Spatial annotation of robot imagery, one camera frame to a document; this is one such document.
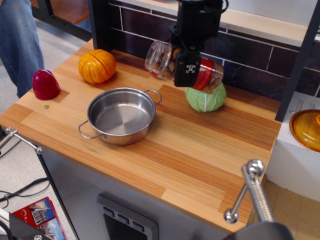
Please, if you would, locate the stainless steel pot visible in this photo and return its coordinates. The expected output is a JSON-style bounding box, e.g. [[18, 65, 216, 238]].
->
[[78, 87, 163, 146]]

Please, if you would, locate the metal clamp screw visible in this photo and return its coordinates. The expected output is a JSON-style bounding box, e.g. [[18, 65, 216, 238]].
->
[[0, 127, 44, 155], [224, 159, 275, 224]]

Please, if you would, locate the dark shelf post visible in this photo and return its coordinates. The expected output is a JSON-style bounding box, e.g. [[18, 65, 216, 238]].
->
[[275, 0, 320, 123]]

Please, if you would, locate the orange toy pumpkin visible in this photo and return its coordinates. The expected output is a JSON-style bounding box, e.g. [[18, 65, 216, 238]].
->
[[78, 49, 116, 84]]

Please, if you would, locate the person leg in jeans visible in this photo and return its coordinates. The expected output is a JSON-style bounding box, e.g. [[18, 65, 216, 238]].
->
[[0, 0, 45, 98]]

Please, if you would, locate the right metal clamp screw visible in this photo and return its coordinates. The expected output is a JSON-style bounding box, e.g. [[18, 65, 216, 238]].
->
[[224, 159, 275, 224]]

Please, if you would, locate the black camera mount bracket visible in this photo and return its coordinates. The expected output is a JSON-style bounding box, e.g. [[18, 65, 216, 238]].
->
[[0, 211, 50, 240]]

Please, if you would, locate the toy oven control panel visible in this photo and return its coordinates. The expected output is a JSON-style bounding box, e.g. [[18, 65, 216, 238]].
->
[[96, 195, 159, 240]]

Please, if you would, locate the orange glass lid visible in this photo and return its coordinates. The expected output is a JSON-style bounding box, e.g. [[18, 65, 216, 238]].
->
[[289, 109, 320, 152]]

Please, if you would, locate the dark red toy vegetable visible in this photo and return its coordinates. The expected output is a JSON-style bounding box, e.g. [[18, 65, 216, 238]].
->
[[32, 69, 61, 100]]

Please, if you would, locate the green toy cabbage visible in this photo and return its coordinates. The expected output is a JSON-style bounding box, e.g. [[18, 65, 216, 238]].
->
[[185, 83, 227, 113]]

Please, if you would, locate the left metal clamp screw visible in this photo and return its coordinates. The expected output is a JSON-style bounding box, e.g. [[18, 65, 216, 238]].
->
[[0, 127, 44, 155]]

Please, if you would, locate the clear almond jar red label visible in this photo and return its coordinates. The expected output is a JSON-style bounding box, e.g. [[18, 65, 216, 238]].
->
[[144, 41, 224, 94]]

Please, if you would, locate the black floor cable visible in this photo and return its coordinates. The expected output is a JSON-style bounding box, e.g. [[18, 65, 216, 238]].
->
[[0, 177, 51, 209]]

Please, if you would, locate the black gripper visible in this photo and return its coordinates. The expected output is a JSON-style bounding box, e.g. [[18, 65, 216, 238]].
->
[[169, 0, 223, 87]]

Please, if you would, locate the red postcard booklet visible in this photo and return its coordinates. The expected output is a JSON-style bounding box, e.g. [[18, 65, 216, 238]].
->
[[13, 197, 67, 240]]

